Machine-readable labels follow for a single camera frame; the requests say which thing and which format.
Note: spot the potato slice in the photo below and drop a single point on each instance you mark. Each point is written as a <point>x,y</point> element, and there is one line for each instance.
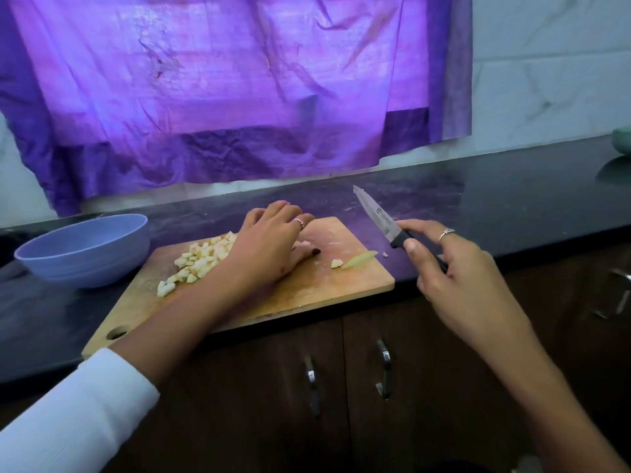
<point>357,260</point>

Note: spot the green bowl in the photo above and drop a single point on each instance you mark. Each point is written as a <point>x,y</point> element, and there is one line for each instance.
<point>623,141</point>

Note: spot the person's left hand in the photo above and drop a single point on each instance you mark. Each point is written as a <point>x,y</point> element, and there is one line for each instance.
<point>266,246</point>

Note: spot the pile of diced potato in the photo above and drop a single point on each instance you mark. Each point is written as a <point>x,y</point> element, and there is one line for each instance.
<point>197,261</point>

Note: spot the purple cloth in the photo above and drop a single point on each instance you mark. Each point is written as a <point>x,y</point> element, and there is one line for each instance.
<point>227,83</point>

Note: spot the person's right forearm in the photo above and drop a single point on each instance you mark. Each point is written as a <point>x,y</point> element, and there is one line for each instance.
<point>557,409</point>

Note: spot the person's right hand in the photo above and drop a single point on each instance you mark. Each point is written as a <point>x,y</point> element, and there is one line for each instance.
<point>463,285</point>

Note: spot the blue bowl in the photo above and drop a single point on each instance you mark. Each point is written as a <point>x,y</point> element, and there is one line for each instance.
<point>84,249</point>

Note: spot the wooden cutting board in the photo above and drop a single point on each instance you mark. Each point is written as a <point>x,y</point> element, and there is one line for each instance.
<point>315,285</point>

